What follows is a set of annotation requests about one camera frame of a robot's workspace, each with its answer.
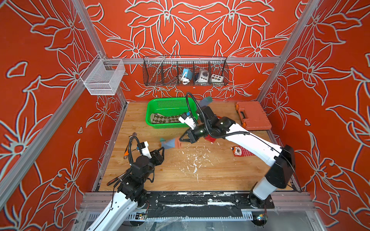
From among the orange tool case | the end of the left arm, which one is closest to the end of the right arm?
the end of the left arm

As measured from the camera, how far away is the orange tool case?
999mm

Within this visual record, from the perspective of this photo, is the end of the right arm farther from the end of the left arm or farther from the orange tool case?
the orange tool case
